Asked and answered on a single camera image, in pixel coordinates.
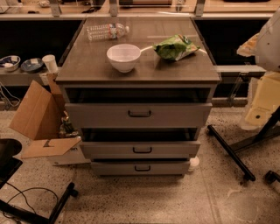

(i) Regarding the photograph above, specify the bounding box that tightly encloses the grey drawer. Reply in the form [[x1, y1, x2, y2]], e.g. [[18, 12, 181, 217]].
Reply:
[[80, 141, 200, 159], [66, 103, 212, 129], [91, 160, 190, 176]]

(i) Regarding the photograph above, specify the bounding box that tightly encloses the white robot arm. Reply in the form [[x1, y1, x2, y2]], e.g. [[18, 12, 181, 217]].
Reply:
[[237, 9, 280, 130]]

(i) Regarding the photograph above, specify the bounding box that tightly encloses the grey drawer cabinet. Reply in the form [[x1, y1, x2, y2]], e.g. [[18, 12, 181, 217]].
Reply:
[[56, 16, 221, 163]]

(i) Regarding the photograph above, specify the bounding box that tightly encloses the grey top drawer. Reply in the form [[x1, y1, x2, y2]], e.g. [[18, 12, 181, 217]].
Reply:
[[66, 103, 212, 129]]

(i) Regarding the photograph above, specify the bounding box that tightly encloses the grey bottom drawer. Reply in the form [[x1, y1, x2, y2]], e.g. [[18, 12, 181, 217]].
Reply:
[[91, 160, 190, 176]]

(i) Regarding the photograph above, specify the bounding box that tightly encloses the white bowl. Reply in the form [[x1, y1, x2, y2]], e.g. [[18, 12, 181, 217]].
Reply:
[[107, 44, 141, 73]]

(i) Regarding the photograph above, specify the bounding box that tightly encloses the green chip bag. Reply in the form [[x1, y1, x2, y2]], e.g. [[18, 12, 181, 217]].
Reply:
[[153, 34, 200, 61]]

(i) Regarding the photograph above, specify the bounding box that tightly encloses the white box under cardboard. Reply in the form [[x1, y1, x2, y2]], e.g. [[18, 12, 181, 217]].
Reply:
[[47, 145, 90, 165]]

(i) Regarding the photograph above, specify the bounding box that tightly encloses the clear plastic water bottle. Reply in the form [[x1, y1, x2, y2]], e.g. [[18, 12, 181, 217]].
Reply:
[[86, 23, 130, 41]]

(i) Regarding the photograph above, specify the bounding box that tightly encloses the brown cardboard box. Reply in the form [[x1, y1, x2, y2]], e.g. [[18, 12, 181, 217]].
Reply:
[[10, 78, 81, 158]]

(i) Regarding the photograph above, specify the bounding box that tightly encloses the white paper cup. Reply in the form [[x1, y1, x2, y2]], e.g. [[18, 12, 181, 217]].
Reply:
[[42, 54, 59, 74]]

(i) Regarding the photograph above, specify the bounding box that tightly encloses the black stand base left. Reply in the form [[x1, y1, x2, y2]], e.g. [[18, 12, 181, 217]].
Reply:
[[0, 183, 78, 224]]

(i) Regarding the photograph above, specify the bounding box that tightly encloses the black stand base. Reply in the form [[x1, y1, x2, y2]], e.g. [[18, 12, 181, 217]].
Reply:
[[207, 107, 280, 181], [0, 183, 78, 224]]

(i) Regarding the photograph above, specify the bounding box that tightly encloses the blue patterned bowl right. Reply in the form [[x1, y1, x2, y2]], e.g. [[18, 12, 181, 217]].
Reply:
[[21, 58, 44, 73]]

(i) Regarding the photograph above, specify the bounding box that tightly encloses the blue patterned bowl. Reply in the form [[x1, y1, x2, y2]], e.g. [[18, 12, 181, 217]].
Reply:
[[21, 58, 44, 73], [0, 55, 21, 72]]

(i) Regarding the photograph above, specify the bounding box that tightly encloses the black stand base right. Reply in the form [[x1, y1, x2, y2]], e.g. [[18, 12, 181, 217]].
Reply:
[[207, 107, 280, 181]]

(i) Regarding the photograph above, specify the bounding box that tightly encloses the grey low shelf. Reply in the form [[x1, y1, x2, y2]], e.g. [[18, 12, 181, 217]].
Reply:
[[0, 68, 58, 87]]

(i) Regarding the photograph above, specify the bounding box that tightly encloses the black chair seat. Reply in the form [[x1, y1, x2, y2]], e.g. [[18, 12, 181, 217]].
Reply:
[[0, 138, 22, 189]]

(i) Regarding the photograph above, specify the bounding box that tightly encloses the blue patterned bowl left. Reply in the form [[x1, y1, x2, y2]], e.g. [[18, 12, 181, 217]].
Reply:
[[0, 55, 21, 72]]

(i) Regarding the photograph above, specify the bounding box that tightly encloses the black floor cable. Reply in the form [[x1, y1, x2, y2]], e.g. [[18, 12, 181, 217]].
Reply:
[[2, 181, 60, 220]]

